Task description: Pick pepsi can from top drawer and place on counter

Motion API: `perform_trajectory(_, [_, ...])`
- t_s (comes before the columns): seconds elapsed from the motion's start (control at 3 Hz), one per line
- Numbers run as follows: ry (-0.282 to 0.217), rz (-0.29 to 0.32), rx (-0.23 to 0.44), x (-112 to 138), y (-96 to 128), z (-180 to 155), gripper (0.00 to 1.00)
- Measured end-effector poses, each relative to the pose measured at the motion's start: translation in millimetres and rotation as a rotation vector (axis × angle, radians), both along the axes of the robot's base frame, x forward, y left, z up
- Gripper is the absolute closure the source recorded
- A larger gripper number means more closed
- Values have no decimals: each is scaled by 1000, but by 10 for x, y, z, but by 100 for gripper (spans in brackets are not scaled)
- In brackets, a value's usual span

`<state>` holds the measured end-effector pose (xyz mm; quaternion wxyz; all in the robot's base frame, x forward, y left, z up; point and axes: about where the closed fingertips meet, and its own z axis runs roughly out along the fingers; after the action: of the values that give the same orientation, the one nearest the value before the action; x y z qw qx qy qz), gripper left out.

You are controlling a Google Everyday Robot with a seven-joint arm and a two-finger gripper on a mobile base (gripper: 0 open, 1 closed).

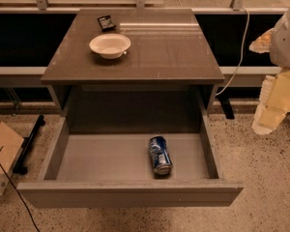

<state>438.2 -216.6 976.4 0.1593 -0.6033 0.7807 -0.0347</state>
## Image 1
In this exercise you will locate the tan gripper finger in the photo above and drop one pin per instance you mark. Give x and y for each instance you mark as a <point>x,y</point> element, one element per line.
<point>263,43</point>
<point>265,120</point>

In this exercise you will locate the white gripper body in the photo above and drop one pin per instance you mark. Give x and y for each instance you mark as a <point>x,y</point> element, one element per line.
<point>286,43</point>

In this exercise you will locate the blue pepsi can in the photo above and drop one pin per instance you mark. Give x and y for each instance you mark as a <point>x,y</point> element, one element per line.
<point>160,159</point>

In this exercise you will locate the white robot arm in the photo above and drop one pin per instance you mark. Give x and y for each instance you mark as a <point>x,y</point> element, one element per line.
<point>280,44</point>

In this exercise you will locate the grey cabinet with counter top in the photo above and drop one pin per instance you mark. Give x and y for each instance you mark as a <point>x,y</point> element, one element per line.
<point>160,84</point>

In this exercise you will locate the black stand foot right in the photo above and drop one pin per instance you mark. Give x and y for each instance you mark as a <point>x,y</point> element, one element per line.
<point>224,99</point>

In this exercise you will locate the black stand foot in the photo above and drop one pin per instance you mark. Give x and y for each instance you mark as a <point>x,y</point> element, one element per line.
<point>224,99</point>
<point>19,167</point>

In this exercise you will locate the white paper bowl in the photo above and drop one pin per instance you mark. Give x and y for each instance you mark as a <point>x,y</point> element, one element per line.
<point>110,46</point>

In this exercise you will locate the black snack packet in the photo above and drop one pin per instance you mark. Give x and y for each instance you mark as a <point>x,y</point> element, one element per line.
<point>106,23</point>

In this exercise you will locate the black stand foot left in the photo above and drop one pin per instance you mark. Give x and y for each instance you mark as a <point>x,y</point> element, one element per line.
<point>19,167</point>

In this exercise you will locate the cardboard box at left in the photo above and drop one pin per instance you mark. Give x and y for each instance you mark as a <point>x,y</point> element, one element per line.
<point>10,147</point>

